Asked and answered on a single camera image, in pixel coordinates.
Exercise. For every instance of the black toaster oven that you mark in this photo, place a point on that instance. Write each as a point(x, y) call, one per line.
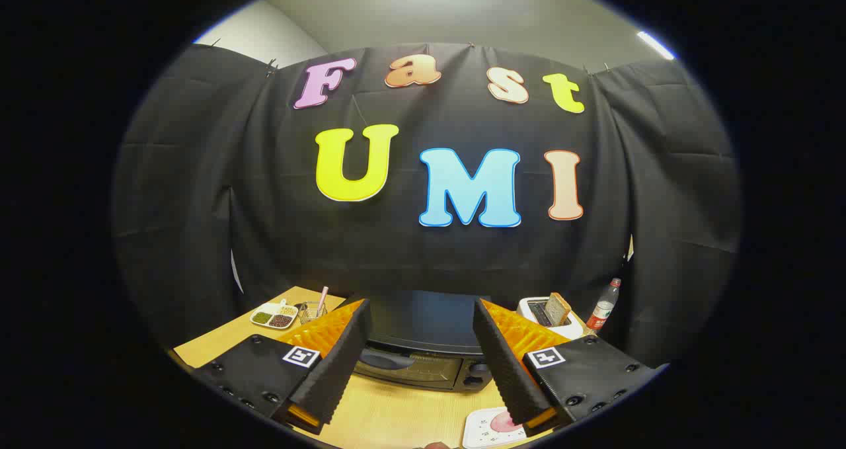
point(423, 317)

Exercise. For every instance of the white divided snack dish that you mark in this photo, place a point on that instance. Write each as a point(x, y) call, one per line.
point(274, 317)

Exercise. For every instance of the toasted bread slice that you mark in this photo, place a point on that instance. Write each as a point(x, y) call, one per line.
point(558, 309)

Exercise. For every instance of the clear plastic water bottle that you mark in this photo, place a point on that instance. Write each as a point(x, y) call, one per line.
point(603, 310)

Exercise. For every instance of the clear glass cup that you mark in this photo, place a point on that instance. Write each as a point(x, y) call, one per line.
point(307, 312)

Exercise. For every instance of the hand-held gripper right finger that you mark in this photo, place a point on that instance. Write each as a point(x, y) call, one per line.
point(505, 369)

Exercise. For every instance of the white square plate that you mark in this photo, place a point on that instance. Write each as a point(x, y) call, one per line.
point(479, 429)

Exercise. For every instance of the pink straw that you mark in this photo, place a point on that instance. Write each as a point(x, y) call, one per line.
point(322, 298)

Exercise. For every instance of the pink round ham slice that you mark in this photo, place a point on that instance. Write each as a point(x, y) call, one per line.
point(503, 424)

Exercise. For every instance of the white pop-up toaster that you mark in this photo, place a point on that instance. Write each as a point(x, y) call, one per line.
point(527, 305)

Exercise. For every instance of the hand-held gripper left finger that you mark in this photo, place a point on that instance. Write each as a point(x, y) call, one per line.
point(337, 369)

